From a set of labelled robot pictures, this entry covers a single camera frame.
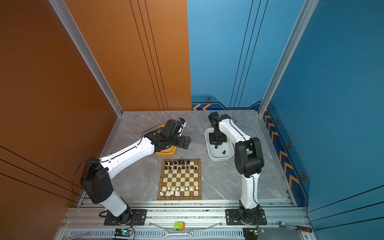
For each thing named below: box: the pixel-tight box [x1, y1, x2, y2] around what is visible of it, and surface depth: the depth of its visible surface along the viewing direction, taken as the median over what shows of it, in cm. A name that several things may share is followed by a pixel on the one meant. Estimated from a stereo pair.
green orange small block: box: [174, 221, 185, 230], surface depth 71 cm
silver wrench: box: [162, 230, 195, 238], surface depth 71 cm
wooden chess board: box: [157, 158, 202, 200], surface depth 86 cm
